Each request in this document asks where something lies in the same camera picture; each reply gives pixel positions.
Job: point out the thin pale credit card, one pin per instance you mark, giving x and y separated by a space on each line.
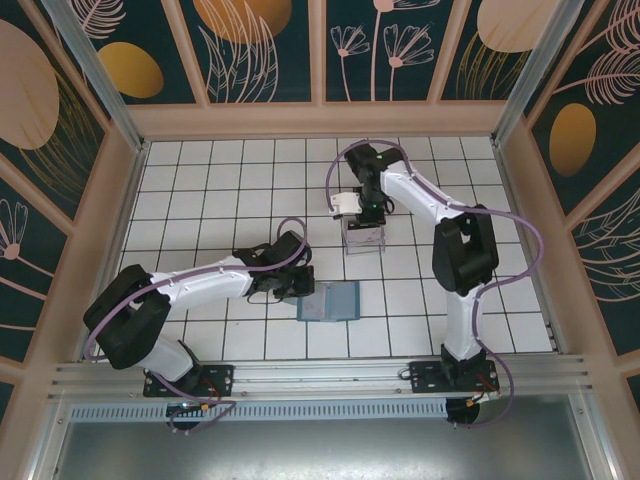
366 241

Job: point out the blue card holder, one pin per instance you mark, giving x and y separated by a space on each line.
342 300

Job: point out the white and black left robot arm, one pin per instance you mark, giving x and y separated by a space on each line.
210 285

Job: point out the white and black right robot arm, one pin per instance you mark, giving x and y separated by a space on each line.
415 195

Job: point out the pale blue credit card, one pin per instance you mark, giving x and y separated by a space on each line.
312 307

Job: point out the clear acrylic box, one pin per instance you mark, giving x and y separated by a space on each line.
352 248

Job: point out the grey metal sheet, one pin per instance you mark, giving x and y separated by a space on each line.
325 450

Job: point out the aluminium mounting rail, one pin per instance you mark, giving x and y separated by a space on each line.
325 375

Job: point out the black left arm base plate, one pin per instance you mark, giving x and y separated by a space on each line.
220 380

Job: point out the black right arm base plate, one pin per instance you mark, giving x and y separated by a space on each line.
422 377

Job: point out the aluminium corner post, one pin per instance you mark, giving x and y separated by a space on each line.
106 85
525 75

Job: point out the aluminium frame bar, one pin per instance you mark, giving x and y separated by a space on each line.
597 440
47 445

